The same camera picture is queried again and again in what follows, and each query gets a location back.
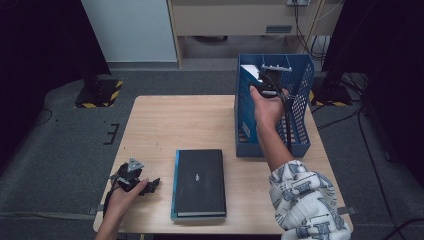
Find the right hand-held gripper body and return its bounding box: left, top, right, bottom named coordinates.
left=257, top=63, right=294, bottom=99

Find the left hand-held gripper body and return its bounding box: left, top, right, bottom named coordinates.
left=109, top=157, right=145, bottom=193

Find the illustrated paperback book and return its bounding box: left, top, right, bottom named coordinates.
left=170, top=149, right=228, bottom=222

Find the plain blue book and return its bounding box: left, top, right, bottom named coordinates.
left=239, top=64, right=266, bottom=143

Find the blue file rack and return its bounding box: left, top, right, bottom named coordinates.
left=234, top=53, right=315, bottom=158

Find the person's right hand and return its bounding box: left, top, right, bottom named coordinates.
left=249, top=85, right=290, bottom=130

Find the person's left hand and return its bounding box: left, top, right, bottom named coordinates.
left=103, top=177, right=150, bottom=223

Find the striped black stand base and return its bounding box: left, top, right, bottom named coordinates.
left=74, top=78, right=124, bottom=109
left=309, top=75, right=355, bottom=108

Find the beige cabinet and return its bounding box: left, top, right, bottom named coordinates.
left=166, top=0, right=344, bottom=69

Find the person's right patterned sleeve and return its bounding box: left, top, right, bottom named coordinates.
left=268, top=159, right=353, bottom=240

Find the black curtain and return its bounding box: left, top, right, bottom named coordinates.
left=0, top=0, right=113, bottom=168
left=321, top=0, right=424, bottom=188

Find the white panel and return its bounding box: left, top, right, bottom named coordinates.
left=80, top=0, right=178, bottom=63

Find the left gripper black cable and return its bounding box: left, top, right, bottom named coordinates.
left=102, top=174, right=129, bottom=218

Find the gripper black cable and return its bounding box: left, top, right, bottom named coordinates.
left=102, top=174, right=129, bottom=218
left=269, top=74, right=294, bottom=155

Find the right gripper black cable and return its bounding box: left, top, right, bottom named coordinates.
left=269, top=74, right=294, bottom=155

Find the hanging cable bundle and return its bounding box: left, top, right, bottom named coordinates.
left=292, top=0, right=334, bottom=63

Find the black floor cable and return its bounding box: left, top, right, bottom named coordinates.
left=316, top=108, right=363, bottom=132
left=383, top=218, right=424, bottom=240
left=31, top=108, right=54, bottom=127
left=358, top=109, right=399, bottom=231

